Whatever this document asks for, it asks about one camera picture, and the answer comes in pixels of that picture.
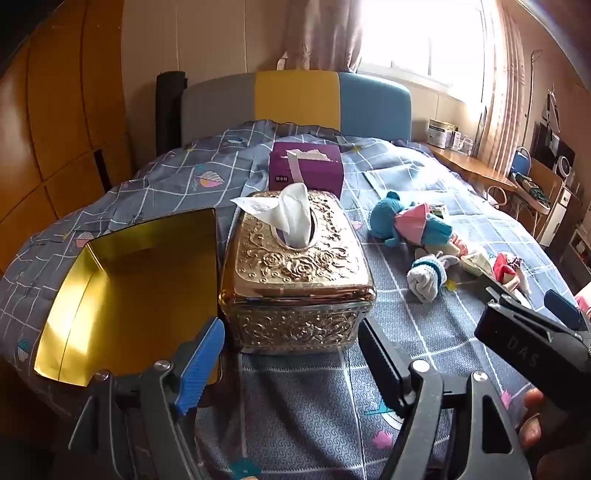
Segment red fuzzy sock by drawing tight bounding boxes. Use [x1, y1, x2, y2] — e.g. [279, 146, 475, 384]
[493, 253, 525, 289]

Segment wooden wardrobe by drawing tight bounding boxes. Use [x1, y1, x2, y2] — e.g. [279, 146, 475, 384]
[0, 0, 139, 273]

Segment gold tin box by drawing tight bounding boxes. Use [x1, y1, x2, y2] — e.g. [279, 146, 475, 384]
[34, 208, 227, 386]

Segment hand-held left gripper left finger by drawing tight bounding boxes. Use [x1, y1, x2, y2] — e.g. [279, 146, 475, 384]
[69, 316, 227, 480]

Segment person's right hand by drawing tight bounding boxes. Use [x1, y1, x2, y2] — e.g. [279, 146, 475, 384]
[519, 388, 548, 450]

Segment pink striped curtain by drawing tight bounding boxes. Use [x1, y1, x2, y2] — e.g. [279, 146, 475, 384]
[480, 0, 527, 176]

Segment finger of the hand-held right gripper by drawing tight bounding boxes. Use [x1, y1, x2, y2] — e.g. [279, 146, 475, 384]
[480, 274, 536, 319]
[542, 288, 591, 342]

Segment pink patterned curtain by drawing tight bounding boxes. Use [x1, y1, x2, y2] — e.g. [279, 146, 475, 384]
[281, 0, 365, 75]

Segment blue and pink socks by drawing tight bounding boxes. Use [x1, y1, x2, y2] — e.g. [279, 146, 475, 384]
[369, 190, 455, 250]

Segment window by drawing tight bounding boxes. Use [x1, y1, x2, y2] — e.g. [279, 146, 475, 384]
[360, 0, 490, 102]

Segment gold ornate tissue box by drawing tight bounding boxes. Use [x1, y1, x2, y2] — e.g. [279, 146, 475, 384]
[218, 189, 376, 355]

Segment purple tissue box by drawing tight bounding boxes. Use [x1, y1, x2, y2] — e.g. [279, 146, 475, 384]
[269, 141, 343, 199]

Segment white sock blue band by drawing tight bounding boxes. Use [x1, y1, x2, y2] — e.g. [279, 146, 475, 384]
[406, 254, 460, 303]

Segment white side cabinet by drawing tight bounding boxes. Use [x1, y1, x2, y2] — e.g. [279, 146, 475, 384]
[539, 188, 581, 248]

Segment white tissue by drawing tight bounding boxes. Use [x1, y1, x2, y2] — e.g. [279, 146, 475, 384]
[229, 183, 317, 250]

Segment black rolled mat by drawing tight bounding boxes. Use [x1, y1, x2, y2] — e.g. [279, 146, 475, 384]
[156, 71, 188, 158]

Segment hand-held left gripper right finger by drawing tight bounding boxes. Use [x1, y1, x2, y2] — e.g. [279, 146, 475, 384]
[358, 318, 532, 480]

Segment grey yellow blue headboard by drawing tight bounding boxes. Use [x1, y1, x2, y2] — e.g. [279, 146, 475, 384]
[181, 71, 413, 148]

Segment blue chair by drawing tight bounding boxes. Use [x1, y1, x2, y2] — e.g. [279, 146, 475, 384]
[510, 147, 532, 176]

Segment wooden desk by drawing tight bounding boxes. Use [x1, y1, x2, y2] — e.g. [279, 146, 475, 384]
[427, 141, 518, 195]

